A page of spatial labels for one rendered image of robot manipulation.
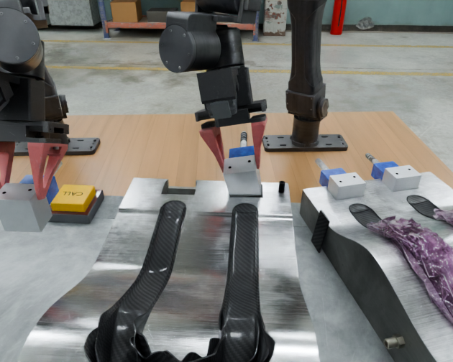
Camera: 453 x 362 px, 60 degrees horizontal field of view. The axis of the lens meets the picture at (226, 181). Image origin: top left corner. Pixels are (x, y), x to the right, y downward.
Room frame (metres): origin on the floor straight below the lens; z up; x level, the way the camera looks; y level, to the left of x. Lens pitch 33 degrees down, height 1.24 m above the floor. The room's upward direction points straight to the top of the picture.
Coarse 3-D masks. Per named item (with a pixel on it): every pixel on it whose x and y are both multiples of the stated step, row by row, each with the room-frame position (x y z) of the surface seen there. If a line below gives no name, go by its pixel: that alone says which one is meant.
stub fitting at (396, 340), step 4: (392, 336) 0.28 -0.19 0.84; (396, 336) 0.28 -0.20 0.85; (400, 336) 0.28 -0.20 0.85; (384, 340) 0.28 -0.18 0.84; (388, 340) 0.28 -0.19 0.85; (392, 340) 0.28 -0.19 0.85; (396, 340) 0.28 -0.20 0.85; (400, 340) 0.27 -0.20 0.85; (404, 340) 0.28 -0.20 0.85; (384, 344) 0.28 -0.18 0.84; (388, 344) 0.27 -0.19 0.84; (392, 344) 0.27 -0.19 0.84; (396, 344) 0.27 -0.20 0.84; (400, 344) 0.27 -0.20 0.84; (404, 344) 0.27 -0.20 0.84; (388, 348) 0.27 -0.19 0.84; (400, 348) 0.27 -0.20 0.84
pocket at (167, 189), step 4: (168, 184) 0.55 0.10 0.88; (196, 184) 0.54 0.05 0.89; (164, 188) 0.53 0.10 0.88; (168, 188) 0.54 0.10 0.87; (172, 188) 0.54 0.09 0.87; (176, 188) 0.54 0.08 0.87; (180, 188) 0.54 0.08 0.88; (184, 188) 0.54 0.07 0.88; (188, 188) 0.54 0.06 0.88; (192, 188) 0.54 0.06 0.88; (164, 192) 0.53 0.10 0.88; (168, 192) 0.54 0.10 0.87; (172, 192) 0.54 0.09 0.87; (176, 192) 0.54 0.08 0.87; (180, 192) 0.54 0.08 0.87; (184, 192) 0.54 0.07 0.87; (188, 192) 0.54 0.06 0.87; (192, 192) 0.54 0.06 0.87
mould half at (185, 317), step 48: (144, 192) 0.51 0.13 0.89; (288, 192) 0.51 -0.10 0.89; (144, 240) 0.40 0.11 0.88; (192, 240) 0.40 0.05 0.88; (288, 240) 0.40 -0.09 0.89; (96, 288) 0.30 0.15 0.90; (192, 288) 0.31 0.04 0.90; (288, 288) 0.31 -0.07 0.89; (48, 336) 0.22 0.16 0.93; (192, 336) 0.22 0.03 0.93; (288, 336) 0.22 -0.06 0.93
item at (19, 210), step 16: (0, 192) 0.41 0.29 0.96; (16, 192) 0.41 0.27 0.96; (32, 192) 0.41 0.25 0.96; (48, 192) 0.44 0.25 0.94; (0, 208) 0.40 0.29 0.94; (16, 208) 0.39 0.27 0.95; (32, 208) 0.39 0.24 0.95; (48, 208) 0.42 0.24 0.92; (16, 224) 0.40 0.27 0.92; (32, 224) 0.39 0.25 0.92
